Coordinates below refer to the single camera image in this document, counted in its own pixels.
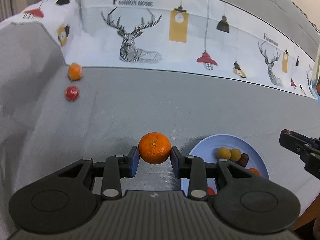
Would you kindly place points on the red fruit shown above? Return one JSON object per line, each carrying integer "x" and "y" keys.
{"x": 72, "y": 93}

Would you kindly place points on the small orange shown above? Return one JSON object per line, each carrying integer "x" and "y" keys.
{"x": 74, "y": 72}

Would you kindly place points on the red cherry tomato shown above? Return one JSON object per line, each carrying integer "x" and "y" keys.
{"x": 211, "y": 192}

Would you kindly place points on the yellow-green fruit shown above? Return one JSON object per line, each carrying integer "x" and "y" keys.
{"x": 235, "y": 154}
{"x": 223, "y": 153}

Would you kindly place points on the light blue plate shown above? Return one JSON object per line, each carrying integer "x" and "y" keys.
{"x": 231, "y": 148}

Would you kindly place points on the orange large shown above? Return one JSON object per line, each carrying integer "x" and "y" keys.
{"x": 254, "y": 171}

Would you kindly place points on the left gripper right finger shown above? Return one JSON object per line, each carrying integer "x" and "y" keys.
{"x": 191, "y": 168}

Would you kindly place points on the dark red date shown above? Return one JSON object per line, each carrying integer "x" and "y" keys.
{"x": 243, "y": 161}

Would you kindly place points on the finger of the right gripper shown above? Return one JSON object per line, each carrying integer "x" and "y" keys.
{"x": 296, "y": 142}

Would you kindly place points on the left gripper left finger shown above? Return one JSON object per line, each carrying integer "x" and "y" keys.
{"x": 118, "y": 167}

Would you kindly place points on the bare orange mandarin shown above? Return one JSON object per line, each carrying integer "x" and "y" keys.
{"x": 154, "y": 148}

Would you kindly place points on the white deer print cloth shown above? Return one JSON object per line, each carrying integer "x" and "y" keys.
{"x": 207, "y": 37}

